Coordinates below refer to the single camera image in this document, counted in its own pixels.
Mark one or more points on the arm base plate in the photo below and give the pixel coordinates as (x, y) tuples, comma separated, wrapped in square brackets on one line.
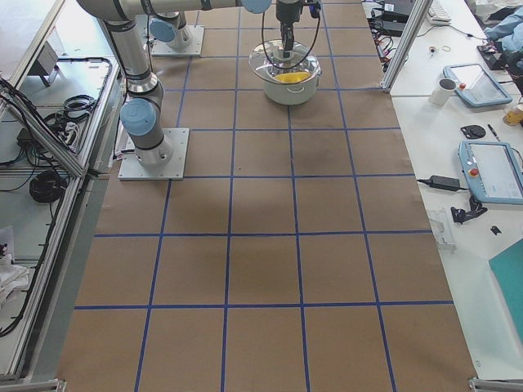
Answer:
[(194, 49), (166, 162)]

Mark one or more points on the pale green electric pot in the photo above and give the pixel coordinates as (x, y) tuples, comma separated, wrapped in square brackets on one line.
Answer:
[(290, 94)]

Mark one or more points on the yellow corn cob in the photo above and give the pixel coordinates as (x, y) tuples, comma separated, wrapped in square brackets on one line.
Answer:
[(292, 77)]

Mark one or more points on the blue teach pendant near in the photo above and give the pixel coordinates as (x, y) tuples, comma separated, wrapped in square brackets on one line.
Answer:
[(491, 171)]

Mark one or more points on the black power brick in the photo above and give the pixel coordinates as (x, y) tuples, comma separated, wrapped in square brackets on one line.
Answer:
[(442, 182)]

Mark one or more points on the blue teach pendant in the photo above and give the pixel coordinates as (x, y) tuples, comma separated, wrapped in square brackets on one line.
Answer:
[(491, 171), (477, 86)]

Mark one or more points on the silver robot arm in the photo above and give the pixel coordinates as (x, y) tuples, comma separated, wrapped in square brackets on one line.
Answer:
[(140, 116), (171, 29)]

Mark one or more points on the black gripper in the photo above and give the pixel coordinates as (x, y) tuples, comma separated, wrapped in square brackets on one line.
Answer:
[(287, 12)]

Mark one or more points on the glass pot lid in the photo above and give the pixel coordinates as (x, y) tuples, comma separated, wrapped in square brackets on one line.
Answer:
[(271, 53)]

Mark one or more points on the blue teach pendant far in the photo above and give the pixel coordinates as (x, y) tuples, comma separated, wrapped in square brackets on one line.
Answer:
[(477, 86)]

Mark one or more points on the white mug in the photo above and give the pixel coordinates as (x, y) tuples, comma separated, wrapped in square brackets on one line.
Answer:
[(443, 91)]

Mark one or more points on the aluminium frame post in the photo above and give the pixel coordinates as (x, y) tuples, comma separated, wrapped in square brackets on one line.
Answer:
[(416, 18)]

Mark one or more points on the black pen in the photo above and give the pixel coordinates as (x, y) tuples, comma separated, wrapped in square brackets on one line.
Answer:
[(493, 132)]

